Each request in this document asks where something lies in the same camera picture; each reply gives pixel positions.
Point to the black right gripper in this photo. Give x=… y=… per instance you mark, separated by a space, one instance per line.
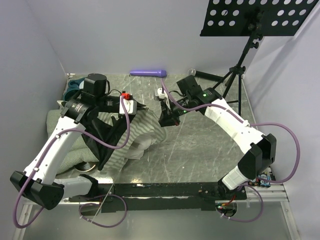
x=168 y=117

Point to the green striped pet tent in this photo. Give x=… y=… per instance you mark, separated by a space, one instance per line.
x=144 y=132

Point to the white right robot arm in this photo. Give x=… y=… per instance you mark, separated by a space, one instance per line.
x=259 y=149

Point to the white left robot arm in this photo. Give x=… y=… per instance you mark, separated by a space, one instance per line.
x=37 y=182

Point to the teal double pet bowl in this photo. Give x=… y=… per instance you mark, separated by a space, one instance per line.
x=73 y=87

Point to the green checkered pet cushion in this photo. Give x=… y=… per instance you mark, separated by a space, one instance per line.
x=78 y=153

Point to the purple toy microphone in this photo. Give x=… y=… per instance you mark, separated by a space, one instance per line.
x=160 y=73

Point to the black handheld microphone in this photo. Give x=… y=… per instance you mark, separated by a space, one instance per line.
x=204 y=75

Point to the round metal lid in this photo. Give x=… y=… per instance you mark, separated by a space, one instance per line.
x=85 y=166

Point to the black music stand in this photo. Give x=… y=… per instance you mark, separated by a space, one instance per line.
x=254 y=19

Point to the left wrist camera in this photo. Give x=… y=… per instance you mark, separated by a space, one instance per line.
x=127 y=103

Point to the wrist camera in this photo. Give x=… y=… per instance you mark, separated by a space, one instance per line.
x=127 y=103
x=159 y=94

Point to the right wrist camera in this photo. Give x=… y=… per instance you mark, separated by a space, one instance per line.
x=159 y=94

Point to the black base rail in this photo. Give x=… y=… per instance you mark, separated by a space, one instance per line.
x=162 y=196

